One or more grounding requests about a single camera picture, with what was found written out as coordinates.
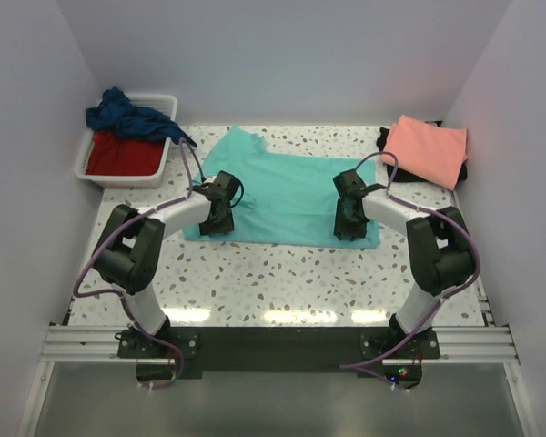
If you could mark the folded salmon pink t-shirt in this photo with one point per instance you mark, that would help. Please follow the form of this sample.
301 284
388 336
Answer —
425 148

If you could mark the navy blue t-shirt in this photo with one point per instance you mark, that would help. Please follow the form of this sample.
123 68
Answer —
117 113

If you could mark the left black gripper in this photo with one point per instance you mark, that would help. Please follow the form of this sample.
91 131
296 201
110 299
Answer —
226 226

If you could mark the folded black t-shirt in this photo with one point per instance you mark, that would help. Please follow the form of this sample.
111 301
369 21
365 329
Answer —
459 170

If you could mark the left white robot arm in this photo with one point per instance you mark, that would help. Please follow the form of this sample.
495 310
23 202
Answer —
128 251

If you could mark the aluminium rail frame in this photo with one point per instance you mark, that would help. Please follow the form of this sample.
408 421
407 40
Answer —
467 332

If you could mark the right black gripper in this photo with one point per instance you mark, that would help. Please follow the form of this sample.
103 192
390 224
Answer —
341 228

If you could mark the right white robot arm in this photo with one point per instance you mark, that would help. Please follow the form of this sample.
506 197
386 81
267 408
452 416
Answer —
442 256

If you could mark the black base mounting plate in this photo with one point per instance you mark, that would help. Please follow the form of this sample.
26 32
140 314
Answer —
189 352

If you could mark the teal t-shirt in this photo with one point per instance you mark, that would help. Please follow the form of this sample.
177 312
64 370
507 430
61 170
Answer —
288 199

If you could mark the red t-shirt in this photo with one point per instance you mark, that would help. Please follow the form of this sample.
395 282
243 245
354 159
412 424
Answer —
113 156

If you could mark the white plastic laundry basket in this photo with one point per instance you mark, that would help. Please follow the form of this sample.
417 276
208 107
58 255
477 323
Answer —
163 103

